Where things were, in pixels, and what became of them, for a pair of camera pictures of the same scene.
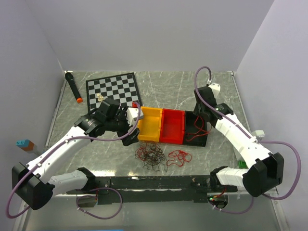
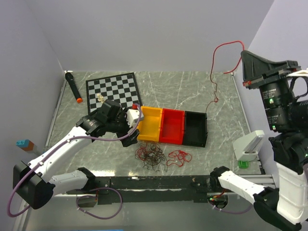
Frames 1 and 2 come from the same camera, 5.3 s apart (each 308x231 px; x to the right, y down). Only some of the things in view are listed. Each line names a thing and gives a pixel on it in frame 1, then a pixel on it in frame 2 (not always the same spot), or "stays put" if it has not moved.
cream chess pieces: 100,97 stays put
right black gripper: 196,110 -> 253,66
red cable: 200,134 -> 216,100
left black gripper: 123,115 stays put
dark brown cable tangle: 151,154 stays put
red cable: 179,157 stays put
